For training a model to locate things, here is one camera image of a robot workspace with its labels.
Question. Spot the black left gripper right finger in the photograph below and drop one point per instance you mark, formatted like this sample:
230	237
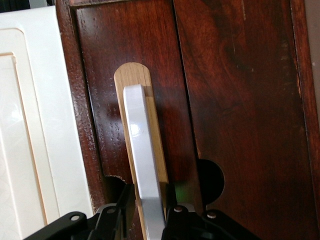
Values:
180	225

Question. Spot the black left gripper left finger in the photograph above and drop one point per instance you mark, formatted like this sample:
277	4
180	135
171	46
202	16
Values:
117	220

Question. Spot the dark wood drawer with hole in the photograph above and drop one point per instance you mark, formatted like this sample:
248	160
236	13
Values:
250	125

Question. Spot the dark wood drawer cabinet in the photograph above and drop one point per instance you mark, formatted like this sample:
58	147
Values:
72	100

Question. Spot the cream white cabinet door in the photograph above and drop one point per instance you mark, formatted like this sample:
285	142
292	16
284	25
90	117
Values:
30	125

